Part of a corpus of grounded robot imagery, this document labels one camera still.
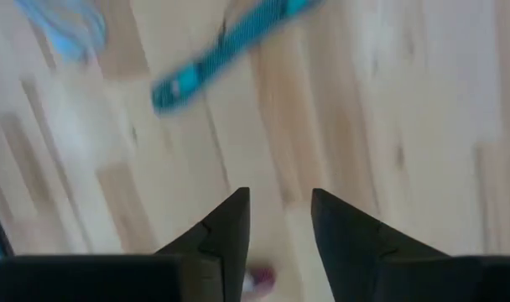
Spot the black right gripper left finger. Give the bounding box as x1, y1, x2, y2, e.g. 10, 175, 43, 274
0, 186, 252, 302

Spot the maroon braided cable bundle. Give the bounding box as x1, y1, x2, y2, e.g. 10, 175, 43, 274
242, 266, 278, 301

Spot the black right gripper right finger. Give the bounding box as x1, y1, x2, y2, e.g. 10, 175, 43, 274
310, 187, 510, 302

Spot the teal black braided cable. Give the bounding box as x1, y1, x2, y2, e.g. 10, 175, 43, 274
149, 0, 327, 117

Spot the light blue cable bundle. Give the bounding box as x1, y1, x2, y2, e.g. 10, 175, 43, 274
13, 0, 109, 64

